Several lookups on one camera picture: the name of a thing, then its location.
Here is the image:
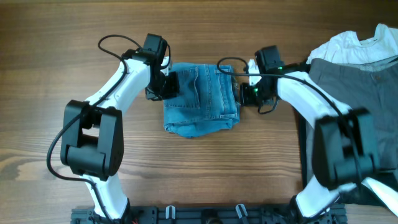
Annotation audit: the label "light blue denim jeans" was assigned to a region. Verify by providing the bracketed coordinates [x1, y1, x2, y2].
[164, 63, 240, 138]

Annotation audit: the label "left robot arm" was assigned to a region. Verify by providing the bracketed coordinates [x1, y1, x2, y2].
[46, 34, 179, 223]

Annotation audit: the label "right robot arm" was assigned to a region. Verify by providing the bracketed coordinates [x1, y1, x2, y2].
[241, 45, 380, 223]

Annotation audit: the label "black garment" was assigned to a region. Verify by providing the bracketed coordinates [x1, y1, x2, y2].
[295, 110, 308, 188]

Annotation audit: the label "white cloth garment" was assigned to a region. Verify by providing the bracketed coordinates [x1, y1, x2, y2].
[307, 24, 397, 65]

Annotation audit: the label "grey garment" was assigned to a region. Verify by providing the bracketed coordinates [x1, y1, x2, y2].
[309, 58, 397, 190]

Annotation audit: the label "black right camera cable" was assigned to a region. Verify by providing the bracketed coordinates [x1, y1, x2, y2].
[216, 57, 364, 215]

